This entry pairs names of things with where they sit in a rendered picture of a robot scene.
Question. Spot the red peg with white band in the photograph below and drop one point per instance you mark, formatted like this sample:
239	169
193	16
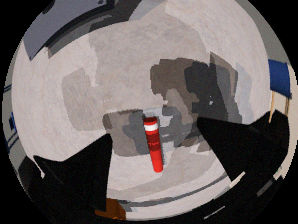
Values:
151	124

